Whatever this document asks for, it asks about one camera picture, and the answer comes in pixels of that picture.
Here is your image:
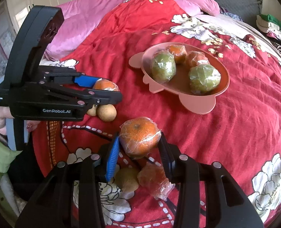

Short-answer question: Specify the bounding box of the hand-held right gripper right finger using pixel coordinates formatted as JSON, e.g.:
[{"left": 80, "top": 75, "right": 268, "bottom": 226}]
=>
[{"left": 158, "top": 132, "right": 265, "bottom": 228}]

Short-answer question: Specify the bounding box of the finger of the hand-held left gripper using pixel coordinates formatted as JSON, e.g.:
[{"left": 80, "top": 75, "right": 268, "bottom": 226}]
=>
[
  {"left": 44, "top": 72, "right": 100, "bottom": 87},
  {"left": 39, "top": 82, "right": 123, "bottom": 106}
]

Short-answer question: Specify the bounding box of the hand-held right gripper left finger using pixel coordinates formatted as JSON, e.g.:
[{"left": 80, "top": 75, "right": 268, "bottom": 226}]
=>
[{"left": 15, "top": 136, "right": 120, "bottom": 228}]

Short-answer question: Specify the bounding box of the plastic-wrapped orange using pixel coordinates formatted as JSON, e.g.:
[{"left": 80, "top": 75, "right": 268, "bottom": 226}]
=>
[
  {"left": 119, "top": 117, "right": 162, "bottom": 159},
  {"left": 137, "top": 162, "right": 175, "bottom": 200},
  {"left": 92, "top": 78, "right": 120, "bottom": 93},
  {"left": 185, "top": 51, "right": 211, "bottom": 67},
  {"left": 167, "top": 45, "right": 187, "bottom": 64}
]

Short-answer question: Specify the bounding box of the brown longan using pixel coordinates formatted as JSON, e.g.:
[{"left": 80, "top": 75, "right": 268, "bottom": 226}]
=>
[
  {"left": 86, "top": 104, "right": 98, "bottom": 117},
  {"left": 114, "top": 167, "right": 139, "bottom": 193},
  {"left": 96, "top": 104, "right": 117, "bottom": 122}
]

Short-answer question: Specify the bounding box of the large green fruit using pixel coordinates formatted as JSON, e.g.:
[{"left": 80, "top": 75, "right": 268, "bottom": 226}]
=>
[{"left": 150, "top": 52, "right": 177, "bottom": 84}]

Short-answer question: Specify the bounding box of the pink plastic plate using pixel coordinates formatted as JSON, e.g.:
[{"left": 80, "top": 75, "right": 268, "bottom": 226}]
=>
[{"left": 128, "top": 42, "right": 230, "bottom": 115}]

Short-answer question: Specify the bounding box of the small green fruit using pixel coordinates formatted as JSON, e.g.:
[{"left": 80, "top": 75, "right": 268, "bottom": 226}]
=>
[{"left": 188, "top": 64, "right": 221, "bottom": 94}]

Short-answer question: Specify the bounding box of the person's left forearm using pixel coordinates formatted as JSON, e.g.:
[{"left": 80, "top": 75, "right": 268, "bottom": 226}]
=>
[{"left": 0, "top": 128, "right": 22, "bottom": 181}]

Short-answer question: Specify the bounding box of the pink velvet blanket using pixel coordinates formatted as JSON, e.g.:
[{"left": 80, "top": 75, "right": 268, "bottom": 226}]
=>
[{"left": 44, "top": 0, "right": 141, "bottom": 61}]

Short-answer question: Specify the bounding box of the red floral blanket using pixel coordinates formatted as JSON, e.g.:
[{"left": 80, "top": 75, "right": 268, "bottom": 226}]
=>
[{"left": 32, "top": 0, "right": 281, "bottom": 228}]

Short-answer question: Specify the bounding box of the dark cloth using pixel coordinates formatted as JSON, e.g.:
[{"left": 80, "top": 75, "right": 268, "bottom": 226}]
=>
[{"left": 9, "top": 135, "right": 48, "bottom": 200}]

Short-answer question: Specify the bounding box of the blue patterned cloth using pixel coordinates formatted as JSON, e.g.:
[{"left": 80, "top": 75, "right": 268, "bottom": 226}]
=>
[{"left": 220, "top": 7, "right": 243, "bottom": 21}]

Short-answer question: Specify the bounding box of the striped black white garment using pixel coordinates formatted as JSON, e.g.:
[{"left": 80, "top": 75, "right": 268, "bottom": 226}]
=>
[{"left": 272, "top": 38, "right": 281, "bottom": 54}]

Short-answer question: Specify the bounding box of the pile of folded clothes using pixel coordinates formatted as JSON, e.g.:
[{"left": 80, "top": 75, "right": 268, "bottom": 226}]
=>
[{"left": 256, "top": 15, "right": 281, "bottom": 37}]

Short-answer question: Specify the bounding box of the green folded garment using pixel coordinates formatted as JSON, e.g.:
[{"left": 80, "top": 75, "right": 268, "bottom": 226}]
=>
[{"left": 260, "top": 14, "right": 281, "bottom": 28}]

